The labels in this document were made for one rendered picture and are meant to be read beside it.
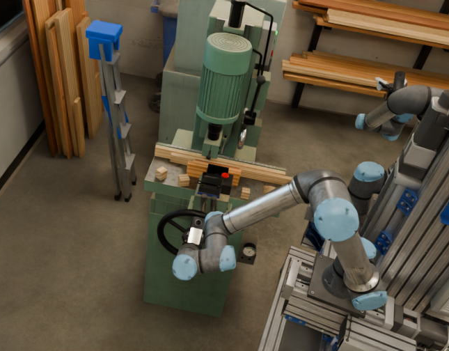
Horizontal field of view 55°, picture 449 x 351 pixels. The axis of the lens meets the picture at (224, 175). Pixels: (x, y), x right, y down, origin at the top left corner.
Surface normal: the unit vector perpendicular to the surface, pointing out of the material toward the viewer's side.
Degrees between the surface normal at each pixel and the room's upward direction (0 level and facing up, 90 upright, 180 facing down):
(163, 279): 90
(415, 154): 90
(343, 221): 84
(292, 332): 0
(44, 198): 0
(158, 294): 90
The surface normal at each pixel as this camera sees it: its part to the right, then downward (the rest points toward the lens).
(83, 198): 0.15, -0.76
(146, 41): -0.07, 0.63
